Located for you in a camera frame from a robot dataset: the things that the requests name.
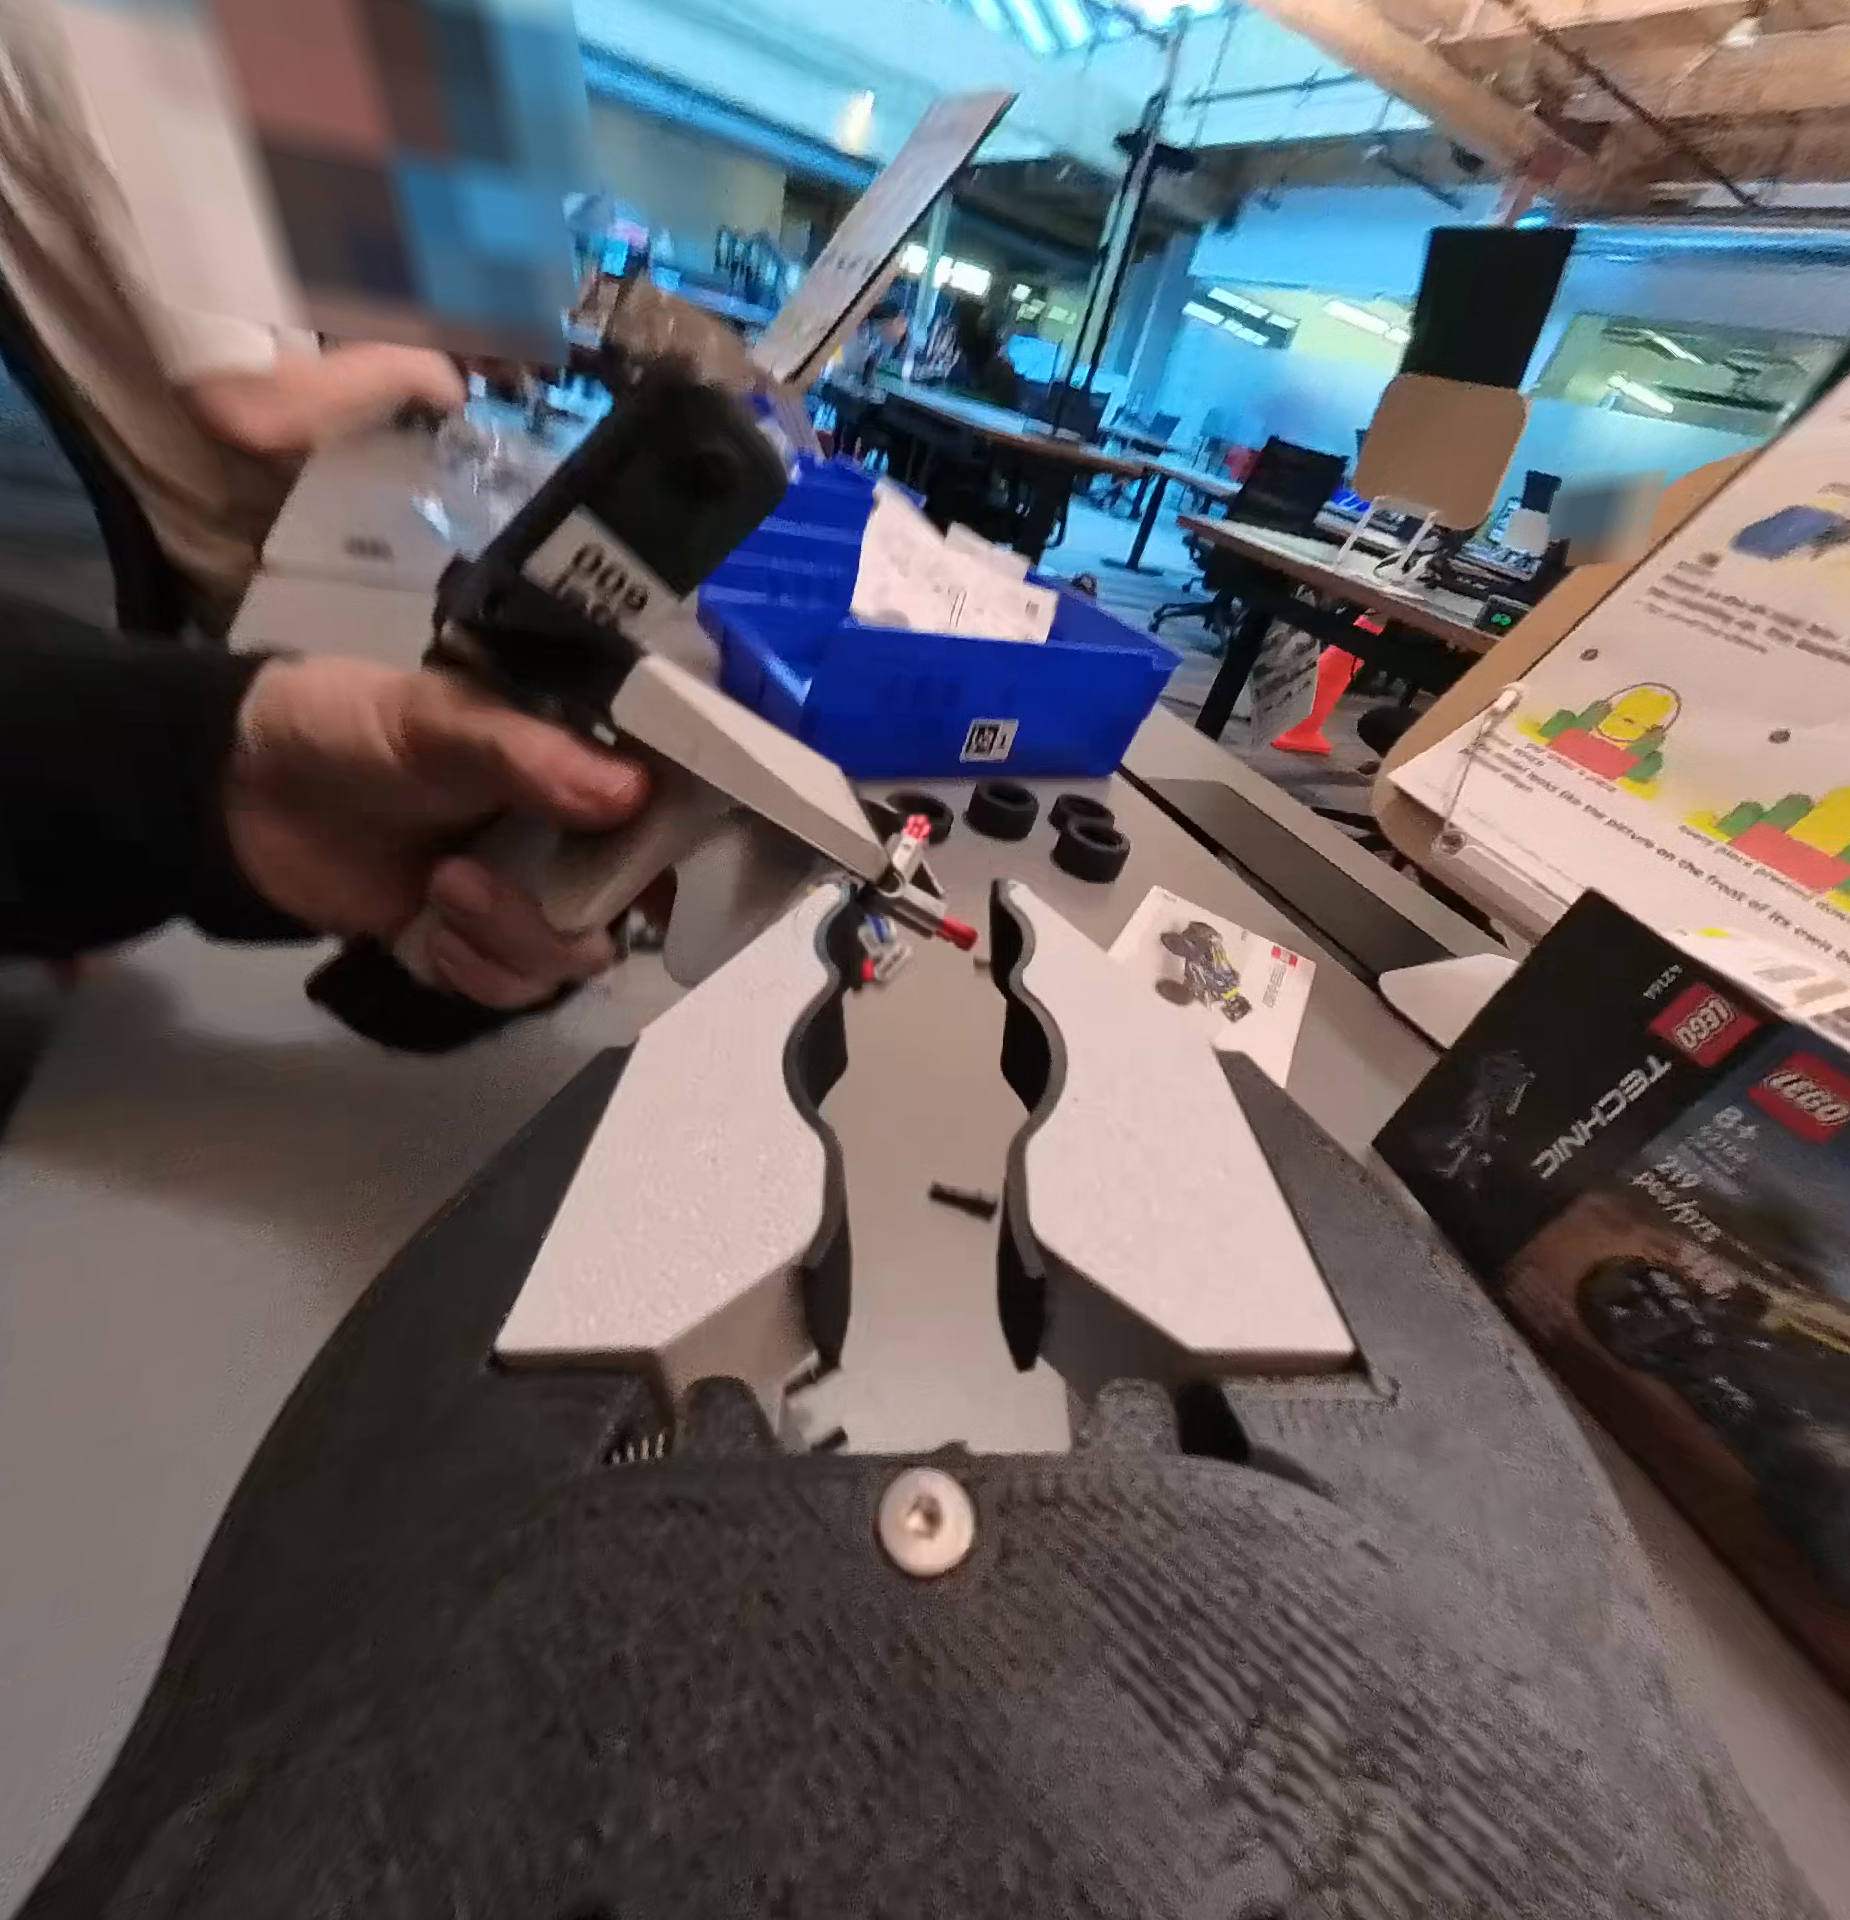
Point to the person's left hand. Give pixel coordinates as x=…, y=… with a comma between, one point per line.
x=356, y=779

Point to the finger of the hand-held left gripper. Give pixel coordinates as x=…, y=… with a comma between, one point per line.
x=744, y=900
x=744, y=749

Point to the orange cone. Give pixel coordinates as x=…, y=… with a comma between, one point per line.
x=1323, y=705

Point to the blue plastic bin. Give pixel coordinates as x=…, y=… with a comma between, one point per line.
x=925, y=705

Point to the wooden office desk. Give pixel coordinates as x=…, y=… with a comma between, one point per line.
x=1315, y=561

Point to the black panel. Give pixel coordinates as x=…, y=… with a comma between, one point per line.
x=1488, y=309

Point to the black lego pin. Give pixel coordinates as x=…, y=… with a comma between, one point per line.
x=963, y=1195

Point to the long wooden desk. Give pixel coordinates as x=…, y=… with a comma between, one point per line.
x=1001, y=428

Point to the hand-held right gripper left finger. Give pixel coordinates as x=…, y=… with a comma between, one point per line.
x=670, y=1201

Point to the brown cardboard backing board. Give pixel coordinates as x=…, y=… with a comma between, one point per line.
x=1592, y=609

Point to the partly built lego model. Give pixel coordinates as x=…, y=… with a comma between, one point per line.
x=883, y=946

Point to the lego set box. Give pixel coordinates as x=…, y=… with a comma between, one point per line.
x=1614, y=1141

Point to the printed task sheet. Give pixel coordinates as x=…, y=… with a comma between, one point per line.
x=1689, y=779

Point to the black light stand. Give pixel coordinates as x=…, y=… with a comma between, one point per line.
x=1120, y=299

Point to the metal binder clip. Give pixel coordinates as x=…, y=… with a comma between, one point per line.
x=1510, y=699

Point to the black office chair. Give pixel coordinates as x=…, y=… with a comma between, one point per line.
x=1285, y=496

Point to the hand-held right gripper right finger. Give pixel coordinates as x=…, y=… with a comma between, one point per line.
x=1166, y=1201

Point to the tilted grey sign board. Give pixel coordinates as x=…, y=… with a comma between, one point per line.
x=895, y=224

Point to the small white lego leaflet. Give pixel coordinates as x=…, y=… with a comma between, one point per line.
x=1209, y=1036

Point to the red lego axle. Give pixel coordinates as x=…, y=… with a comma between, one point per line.
x=959, y=934

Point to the black lego tyre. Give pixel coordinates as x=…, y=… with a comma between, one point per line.
x=920, y=818
x=1002, y=811
x=1090, y=854
x=1083, y=811

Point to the white printed paper sheets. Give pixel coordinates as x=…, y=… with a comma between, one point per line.
x=941, y=586

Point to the clear plastic bag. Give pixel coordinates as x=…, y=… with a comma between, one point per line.
x=490, y=465

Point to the brown cardboard sheet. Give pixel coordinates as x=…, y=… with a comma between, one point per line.
x=1443, y=450

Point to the small digital timer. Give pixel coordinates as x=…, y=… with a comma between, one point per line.
x=1499, y=613

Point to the white stand foot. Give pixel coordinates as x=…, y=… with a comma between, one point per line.
x=1449, y=997

